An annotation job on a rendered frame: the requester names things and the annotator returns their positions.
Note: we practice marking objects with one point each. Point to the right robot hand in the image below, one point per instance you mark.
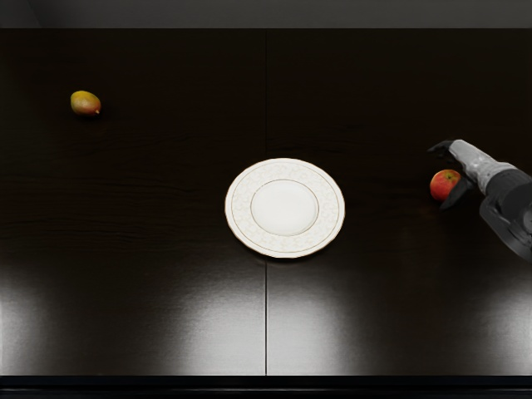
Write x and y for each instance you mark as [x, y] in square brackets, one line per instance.
[474, 162]

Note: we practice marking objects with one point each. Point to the yellow-green mango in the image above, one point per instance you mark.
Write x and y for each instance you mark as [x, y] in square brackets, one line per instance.
[85, 102]

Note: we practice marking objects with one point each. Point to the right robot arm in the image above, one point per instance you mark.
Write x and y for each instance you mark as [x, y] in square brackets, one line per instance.
[509, 212]

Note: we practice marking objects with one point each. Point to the white patterned plate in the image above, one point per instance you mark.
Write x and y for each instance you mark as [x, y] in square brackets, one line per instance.
[284, 207]

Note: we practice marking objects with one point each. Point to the red apple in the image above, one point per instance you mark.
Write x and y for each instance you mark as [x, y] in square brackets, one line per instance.
[442, 183]

